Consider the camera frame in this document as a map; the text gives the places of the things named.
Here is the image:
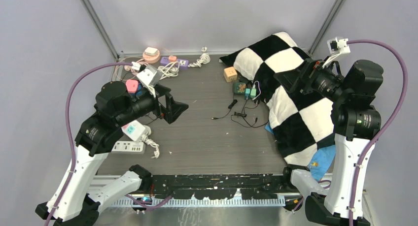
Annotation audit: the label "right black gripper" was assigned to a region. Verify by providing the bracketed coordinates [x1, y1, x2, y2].
[275, 55, 351, 102]

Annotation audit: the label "pink plug adapter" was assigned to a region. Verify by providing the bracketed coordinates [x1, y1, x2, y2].
[125, 79, 139, 94]

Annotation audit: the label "blue cube socket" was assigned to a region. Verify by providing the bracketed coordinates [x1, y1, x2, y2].
[135, 84, 147, 97]

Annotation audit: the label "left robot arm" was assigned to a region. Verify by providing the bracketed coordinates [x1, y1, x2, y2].
[35, 81, 188, 226]

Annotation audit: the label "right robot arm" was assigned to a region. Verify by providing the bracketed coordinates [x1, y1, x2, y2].
[274, 59, 383, 226]

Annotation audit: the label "dark green cube socket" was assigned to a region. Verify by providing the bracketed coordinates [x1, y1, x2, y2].
[232, 82, 246, 95]

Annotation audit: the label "orange small plug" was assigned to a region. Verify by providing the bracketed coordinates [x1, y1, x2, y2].
[168, 55, 177, 63]

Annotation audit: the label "pink round socket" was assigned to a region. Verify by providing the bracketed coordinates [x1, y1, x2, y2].
[142, 50, 161, 64]

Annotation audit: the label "orange cube socket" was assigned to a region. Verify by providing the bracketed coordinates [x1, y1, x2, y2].
[223, 66, 238, 83]

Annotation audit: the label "small teal adapters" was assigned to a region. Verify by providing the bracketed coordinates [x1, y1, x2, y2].
[244, 88, 257, 100]

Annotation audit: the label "purple power strip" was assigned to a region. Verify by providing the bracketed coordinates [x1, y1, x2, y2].
[160, 56, 189, 70]

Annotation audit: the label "checkered black white pillow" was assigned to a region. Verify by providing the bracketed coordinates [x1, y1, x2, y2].
[219, 32, 335, 166]

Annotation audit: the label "white colourful power strip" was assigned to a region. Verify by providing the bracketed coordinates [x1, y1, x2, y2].
[121, 120, 147, 142]

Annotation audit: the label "white charger block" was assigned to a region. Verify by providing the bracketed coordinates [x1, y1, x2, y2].
[144, 47, 159, 56]

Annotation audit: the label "white thick coiled cable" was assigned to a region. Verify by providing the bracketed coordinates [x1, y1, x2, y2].
[157, 61, 180, 80]

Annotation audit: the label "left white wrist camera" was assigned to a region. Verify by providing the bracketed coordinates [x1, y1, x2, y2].
[137, 65, 163, 87]

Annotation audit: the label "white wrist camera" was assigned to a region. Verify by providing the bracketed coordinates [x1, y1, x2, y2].
[327, 37, 350, 55]
[137, 65, 163, 87]

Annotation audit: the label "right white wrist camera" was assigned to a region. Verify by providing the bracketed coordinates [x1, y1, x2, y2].
[327, 37, 350, 55]

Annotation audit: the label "black thin cable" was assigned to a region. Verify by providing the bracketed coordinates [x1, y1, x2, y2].
[211, 99, 269, 129]

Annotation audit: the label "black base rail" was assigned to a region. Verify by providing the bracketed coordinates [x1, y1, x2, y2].
[143, 173, 299, 200]

